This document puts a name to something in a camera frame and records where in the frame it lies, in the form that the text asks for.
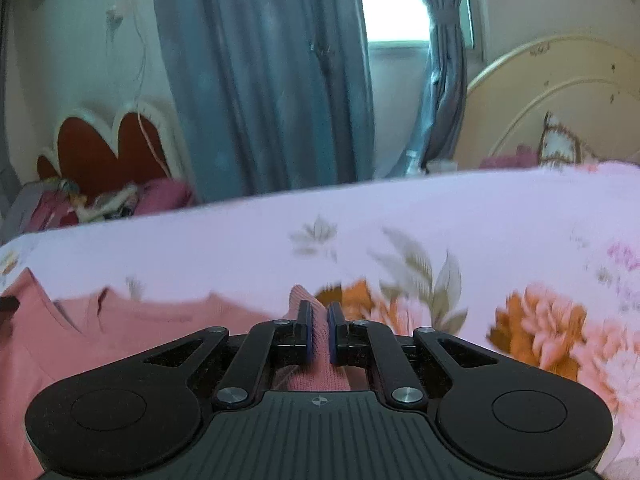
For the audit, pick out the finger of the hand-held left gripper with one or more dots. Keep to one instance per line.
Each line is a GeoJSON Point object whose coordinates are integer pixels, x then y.
{"type": "Point", "coordinates": [7, 304]}

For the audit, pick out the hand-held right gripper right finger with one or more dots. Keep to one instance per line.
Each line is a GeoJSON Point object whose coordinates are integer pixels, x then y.
{"type": "Point", "coordinates": [332, 332]}

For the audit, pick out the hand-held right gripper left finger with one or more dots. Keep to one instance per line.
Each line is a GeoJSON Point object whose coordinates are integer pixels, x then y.
{"type": "Point", "coordinates": [310, 332]}

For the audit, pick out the pink sweatshirt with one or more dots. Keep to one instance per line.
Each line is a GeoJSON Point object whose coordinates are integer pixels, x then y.
{"type": "Point", "coordinates": [125, 330]}

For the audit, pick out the pile of clothes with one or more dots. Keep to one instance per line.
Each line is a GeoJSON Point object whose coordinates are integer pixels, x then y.
{"type": "Point", "coordinates": [60, 205]}

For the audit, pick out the floral bed sheet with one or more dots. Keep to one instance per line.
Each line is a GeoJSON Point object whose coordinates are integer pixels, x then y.
{"type": "Point", "coordinates": [450, 220]}

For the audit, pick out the red scalloped headboard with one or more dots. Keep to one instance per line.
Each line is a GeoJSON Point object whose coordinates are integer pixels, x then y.
{"type": "Point", "coordinates": [90, 150]}

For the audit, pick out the narrow blue curtain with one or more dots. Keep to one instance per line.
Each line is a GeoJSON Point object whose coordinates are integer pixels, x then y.
{"type": "Point", "coordinates": [5, 110]}

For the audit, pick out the magenta ruffled blanket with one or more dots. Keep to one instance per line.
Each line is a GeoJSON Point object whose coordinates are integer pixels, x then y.
{"type": "Point", "coordinates": [510, 160]}

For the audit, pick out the wide blue curtain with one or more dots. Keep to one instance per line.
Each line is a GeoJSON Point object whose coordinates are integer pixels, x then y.
{"type": "Point", "coordinates": [260, 85]}

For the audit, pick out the tied blue curtain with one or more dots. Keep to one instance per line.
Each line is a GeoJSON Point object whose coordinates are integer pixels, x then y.
{"type": "Point", "coordinates": [445, 60]}

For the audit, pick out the small patterned cushion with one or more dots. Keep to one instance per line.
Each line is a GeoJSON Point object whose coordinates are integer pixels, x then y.
{"type": "Point", "coordinates": [562, 142]}

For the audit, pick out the cream round headboard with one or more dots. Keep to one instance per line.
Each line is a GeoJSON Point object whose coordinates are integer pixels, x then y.
{"type": "Point", "coordinates": [550, 85]}

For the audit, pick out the bright window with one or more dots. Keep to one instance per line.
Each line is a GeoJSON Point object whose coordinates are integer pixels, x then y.
{"type": "Point", "coordinates": [395, 5]}

